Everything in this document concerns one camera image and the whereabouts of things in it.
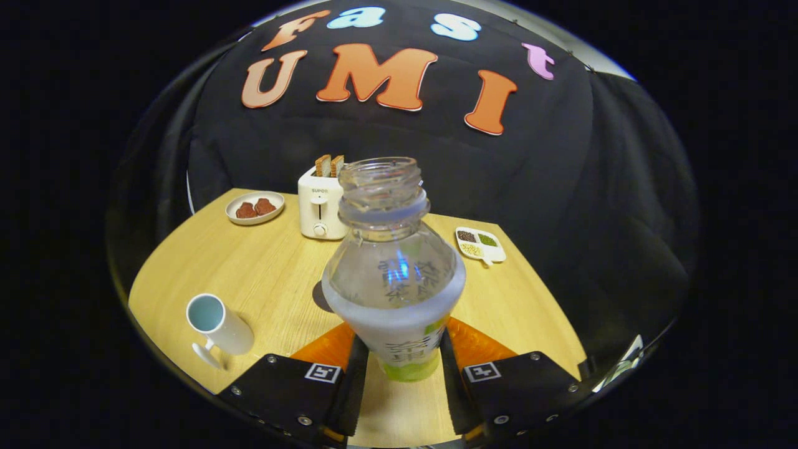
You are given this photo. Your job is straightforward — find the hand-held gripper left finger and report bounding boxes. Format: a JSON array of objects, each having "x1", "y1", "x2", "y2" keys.
[{"x1": 217, "y1": 321, "x2": 370, "y2": 447}]

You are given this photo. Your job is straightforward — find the white toaster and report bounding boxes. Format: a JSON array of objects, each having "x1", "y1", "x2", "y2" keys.
[{"x1": 297, "y1": 165, "x2": 350, "y2": 241}]

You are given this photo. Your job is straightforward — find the round white plate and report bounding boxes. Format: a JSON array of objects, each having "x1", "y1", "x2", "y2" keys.
[{"x1": 225, "y1": 191, "x2": 286, "y2": 226}]

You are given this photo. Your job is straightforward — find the clear plastic juice bottle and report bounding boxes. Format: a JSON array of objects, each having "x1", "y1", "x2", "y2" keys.
[{"x1": 321, "y1": 157, "x2": 467, "y2": 382}]

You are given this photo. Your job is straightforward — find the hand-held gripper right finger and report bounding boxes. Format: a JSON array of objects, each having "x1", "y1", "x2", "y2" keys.
[{"x1": 438, "y1": 317, "x2": 590, "y2": 447}]

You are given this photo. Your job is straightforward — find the dark brown round coaster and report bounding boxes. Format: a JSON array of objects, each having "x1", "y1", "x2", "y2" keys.
[{"x1": 312, "y1": 281, "x2": 335, "y2": 314}]

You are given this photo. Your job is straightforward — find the white cup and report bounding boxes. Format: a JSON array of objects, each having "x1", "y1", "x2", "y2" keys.
[{"x1": 186, "y1": 293, "x2": 255, "y2": 370}]

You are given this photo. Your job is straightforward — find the white divided bean dish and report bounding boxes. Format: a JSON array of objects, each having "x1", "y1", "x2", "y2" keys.
[{"x1": 455, "y1": 226, "x2": 507, "y2": 268}]

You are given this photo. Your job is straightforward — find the wooden table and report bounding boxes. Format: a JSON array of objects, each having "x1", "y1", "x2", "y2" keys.
[{"x1": 128, "y1": 187, "x2": 588, "y2": 448}]

